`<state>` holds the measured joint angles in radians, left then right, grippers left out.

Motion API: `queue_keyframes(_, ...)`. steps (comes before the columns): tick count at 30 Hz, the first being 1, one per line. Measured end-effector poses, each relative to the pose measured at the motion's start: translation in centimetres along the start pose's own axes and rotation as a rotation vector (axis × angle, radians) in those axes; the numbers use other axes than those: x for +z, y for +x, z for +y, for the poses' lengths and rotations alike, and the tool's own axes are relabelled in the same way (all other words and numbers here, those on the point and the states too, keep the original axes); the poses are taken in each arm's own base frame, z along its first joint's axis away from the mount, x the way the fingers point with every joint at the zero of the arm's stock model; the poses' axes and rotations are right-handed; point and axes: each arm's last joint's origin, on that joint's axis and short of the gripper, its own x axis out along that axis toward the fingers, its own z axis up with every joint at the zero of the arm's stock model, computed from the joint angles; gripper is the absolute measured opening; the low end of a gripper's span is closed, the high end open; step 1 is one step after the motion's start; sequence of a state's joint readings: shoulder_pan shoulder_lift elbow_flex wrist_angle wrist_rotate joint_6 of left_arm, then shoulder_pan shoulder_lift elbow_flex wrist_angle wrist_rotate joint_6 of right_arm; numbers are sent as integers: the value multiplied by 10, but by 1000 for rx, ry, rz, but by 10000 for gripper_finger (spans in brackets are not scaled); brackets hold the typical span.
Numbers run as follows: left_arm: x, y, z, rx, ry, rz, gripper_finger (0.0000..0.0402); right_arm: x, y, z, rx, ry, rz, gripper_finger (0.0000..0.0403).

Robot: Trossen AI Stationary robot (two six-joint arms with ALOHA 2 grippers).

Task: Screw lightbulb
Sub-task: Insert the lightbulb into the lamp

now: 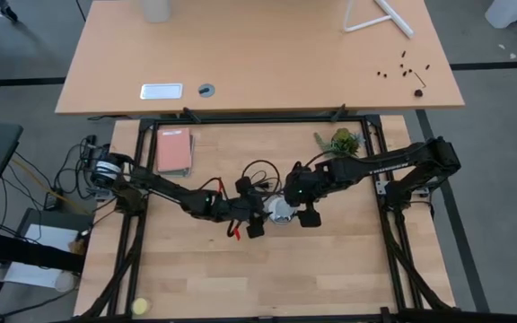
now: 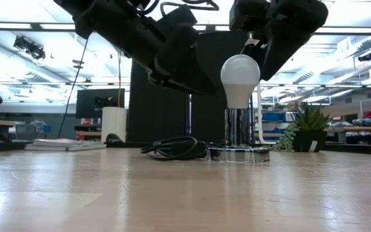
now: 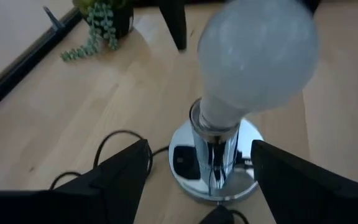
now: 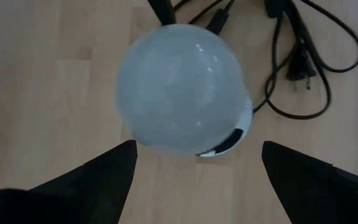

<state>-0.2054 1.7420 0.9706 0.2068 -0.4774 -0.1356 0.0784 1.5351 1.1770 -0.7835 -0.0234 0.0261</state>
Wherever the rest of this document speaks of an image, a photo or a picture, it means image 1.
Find yellow ball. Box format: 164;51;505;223
131;297;153;316

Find light wooden desk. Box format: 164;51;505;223
55;0;466;117

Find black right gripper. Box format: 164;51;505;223
284;161;336;229

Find potted green succulent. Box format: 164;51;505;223
314;127;363;158

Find white flat box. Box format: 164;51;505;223
4;223;80;288

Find white rounded object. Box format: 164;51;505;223
485;0;517;30

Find black lamp power cord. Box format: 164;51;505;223
240;159;285;198

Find tangled black cables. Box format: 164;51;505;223
49;133;116;207

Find pink notebook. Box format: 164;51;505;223
156;127;193;174

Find white tripod stand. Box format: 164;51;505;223
343;0;415;39

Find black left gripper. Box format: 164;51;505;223
215;176;267;240

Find black aluminium frame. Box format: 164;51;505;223
74;114;517;323

